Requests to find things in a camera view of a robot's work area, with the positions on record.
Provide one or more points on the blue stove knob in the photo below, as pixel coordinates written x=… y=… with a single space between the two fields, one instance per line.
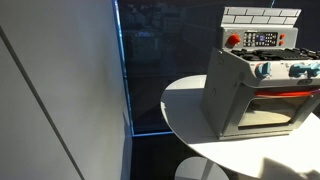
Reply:
x=297 y=70
x=263 y=70
x=315 y=68

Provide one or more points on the grey toy stove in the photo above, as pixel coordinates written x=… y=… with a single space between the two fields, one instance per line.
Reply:
x=220 y=110

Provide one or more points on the grey oven door with window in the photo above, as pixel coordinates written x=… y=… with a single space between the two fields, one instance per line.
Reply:
x=233 y=123

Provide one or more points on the orange stove button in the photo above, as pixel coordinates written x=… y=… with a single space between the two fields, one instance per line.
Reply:
x=282 y=36
x=281 y=43

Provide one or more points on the red stove knob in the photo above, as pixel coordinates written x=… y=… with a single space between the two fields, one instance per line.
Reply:
x=233 y=40

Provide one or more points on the white table pedestal base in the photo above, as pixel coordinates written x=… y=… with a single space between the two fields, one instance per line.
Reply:
x=190 y=170

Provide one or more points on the black stovetop burner grate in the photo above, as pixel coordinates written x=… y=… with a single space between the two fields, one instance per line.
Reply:
x=276 y=54

